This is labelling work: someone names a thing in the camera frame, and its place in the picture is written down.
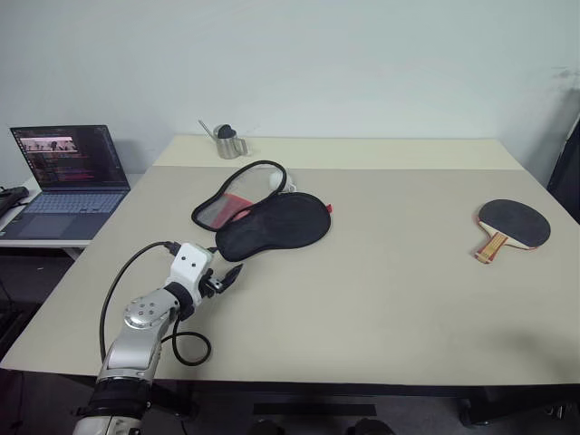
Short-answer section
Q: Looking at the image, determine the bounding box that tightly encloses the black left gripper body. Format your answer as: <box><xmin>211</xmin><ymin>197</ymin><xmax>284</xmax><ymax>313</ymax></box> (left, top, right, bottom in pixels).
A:
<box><xmin>198</xmin><ymin>266</ymin><xmax>228</xmax><ymax>300</ymax></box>

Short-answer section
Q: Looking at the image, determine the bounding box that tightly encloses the black mesh zipper pouch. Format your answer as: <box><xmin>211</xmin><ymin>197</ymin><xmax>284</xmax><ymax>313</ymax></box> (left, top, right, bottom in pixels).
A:
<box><xmin>190</xmin><ymin>159</ymin><xmax>334</xmax><ymax>264</ymax></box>

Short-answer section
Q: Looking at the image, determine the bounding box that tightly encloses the black rubber table tennis paddle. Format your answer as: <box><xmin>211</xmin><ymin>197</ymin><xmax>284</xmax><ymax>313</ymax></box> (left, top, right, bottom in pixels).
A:
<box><xmin>473</xmin><ymin>198</ymin><xmax>552</xmax><ymax>266</ymax></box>

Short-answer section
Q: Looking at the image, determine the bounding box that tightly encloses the white ball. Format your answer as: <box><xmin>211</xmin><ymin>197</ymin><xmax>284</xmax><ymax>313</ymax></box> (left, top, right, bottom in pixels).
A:
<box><xmin>268</xmin><ymin>170</ymin><xmax>298</xmax><ymax>194</ymax></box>

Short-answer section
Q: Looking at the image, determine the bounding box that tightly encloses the dark rounded shape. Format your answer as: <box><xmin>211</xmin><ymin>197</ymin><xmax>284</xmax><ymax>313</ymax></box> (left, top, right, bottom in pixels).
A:
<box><xmin>345</xmin><ymin>417</ymin><xmax>392</xmax><ymax>435</ymax></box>
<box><xmin>250</xmin><ymin>418</ymin><xmax>285</xmax><ymax>435</ymax></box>

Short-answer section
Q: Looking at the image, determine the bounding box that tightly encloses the thin metal stick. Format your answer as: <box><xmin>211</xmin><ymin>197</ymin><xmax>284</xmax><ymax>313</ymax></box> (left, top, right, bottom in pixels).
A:
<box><xmin>197</xmin><ymin>119</ymin><xmax>219</xmax><ymax>142</ymax></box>

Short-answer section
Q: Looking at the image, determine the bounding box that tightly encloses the white side table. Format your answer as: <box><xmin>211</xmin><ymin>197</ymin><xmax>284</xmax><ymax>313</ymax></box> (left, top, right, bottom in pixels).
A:
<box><xmin>0</xmin><ymin>173</ymin><xmax>142</xmax><ymax>262</ymax></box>

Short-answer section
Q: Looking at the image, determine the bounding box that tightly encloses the open blue-grey laptop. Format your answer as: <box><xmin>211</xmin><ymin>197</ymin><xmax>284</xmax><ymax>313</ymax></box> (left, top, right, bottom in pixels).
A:
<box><xmin>9</xmin><ymin>124</ymin><xmax>133</xmax><ymax>241</ymax></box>

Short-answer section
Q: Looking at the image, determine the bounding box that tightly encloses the black device on side table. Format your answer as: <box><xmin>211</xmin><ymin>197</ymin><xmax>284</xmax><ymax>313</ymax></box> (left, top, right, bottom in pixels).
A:
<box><xmin>0</xmin><ymin>185</ymin><xmax>31</xmax><ymax>219</ymax></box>

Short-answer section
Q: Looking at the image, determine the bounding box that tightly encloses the black office chair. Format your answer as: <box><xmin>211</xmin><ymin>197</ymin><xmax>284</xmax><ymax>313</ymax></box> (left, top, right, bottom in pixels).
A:
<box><xmin>545</xmin><ymin>111</ymin><xmax>580</xmax><ymax>226</ymax></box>

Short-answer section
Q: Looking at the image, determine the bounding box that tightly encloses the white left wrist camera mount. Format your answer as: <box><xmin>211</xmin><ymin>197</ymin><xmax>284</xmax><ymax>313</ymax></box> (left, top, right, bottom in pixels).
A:
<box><xmin>169</xmin><ymin>242</ymin><xmax>215</xmax><ymax>303</ymax></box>

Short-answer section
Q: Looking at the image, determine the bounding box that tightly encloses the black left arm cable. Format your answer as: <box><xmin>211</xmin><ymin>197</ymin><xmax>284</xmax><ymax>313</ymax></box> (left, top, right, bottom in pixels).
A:
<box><xmin>98</xmin><ymin>240</ymin><xmax>212</xmax><ymax>366</ymax></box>

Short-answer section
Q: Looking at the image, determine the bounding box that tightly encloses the black table frame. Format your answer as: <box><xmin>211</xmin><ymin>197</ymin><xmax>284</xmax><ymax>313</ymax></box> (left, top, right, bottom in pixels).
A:
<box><xmin>149</xmin><ymin>379</ymin><xmax>580</xmax><ymax>430</ymax></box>

